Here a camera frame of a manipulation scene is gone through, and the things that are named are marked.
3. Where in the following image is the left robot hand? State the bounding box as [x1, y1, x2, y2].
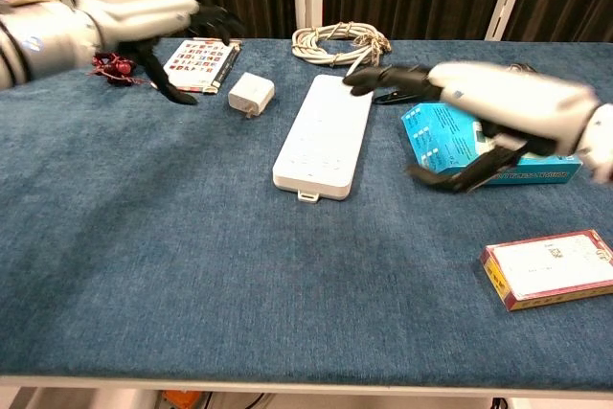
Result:
[74, 0, 246, 106]

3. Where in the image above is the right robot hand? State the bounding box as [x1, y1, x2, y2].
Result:
[343, 61, 602, 194]

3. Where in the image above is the white plug adapter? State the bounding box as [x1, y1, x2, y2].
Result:
[227, 71, 276, 120]

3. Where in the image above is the white power strip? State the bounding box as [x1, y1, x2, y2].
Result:
[272, 74, 375, 204]

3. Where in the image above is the dark red grape bunch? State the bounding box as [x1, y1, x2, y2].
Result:
[87, 52, 150, 88]

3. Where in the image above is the blue cardboard product box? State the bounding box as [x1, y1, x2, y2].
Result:
[400, 102, 584, 188]

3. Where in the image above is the white picture card booklet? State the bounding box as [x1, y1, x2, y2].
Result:
[149, 37, 243, 95]

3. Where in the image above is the red and white box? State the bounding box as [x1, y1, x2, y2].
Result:
[480, 229, 613, 313]

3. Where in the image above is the blue table cloth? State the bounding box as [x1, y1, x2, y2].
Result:
[0, 35, 613, 387]

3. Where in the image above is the steel ladle black handle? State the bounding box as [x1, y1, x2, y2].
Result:
[372, 61, 537, 105]

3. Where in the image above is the coiled white power cable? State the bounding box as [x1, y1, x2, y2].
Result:
[290, 21, 392, 79]

